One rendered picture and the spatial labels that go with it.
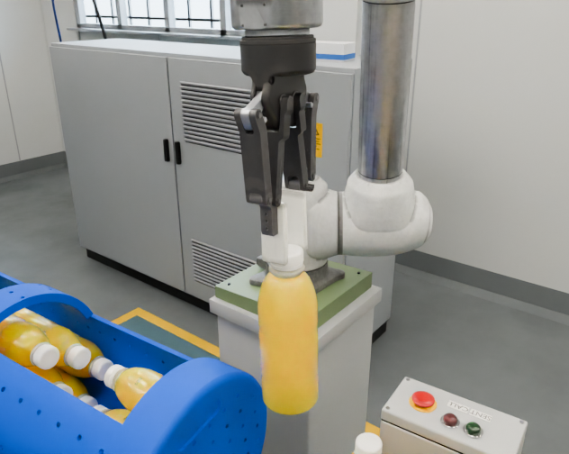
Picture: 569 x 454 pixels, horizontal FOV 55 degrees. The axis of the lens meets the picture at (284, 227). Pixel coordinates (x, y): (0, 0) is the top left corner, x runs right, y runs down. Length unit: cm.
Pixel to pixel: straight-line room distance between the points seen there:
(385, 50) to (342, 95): 113
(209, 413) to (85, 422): 16
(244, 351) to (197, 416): 68
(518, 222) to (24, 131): 479
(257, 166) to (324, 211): 73
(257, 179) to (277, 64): 11
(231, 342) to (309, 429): 28
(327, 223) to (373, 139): 22
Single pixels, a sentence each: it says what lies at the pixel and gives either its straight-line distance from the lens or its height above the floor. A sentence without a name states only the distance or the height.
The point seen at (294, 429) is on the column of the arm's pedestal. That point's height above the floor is 72.
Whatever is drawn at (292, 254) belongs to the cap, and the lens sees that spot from 61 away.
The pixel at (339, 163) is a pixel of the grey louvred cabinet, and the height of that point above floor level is 107.
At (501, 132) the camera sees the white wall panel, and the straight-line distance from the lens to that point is 334.
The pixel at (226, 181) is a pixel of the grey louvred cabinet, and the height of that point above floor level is 86.
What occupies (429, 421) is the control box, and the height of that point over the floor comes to 110.
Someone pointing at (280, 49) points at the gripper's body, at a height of 166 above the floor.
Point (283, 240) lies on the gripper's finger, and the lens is 58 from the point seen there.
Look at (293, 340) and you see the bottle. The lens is 63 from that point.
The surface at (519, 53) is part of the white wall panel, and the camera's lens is 327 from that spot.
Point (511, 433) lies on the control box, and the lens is 94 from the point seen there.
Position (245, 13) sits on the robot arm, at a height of 169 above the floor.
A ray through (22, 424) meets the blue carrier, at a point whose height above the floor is 116.
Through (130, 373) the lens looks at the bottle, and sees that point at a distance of 94.
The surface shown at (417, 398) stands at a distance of 94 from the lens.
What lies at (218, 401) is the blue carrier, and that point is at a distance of 79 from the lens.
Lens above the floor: 170
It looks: 23 degrees down
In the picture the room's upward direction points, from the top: straight up
